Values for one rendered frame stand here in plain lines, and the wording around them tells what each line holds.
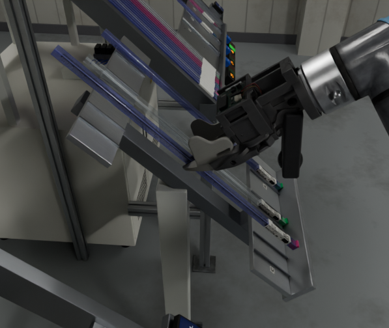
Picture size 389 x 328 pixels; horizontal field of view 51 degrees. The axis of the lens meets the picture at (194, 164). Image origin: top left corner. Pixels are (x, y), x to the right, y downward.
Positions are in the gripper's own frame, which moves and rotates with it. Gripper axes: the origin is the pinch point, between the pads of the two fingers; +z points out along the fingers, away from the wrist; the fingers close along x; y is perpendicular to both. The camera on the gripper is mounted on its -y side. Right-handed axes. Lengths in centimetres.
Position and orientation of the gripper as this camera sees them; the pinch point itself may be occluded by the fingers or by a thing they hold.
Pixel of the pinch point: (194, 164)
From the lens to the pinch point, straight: 62.3
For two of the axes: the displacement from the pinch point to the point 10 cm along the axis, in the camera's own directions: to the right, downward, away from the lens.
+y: -5.7, -6.7, -4.8
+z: -8.2, 4.1, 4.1
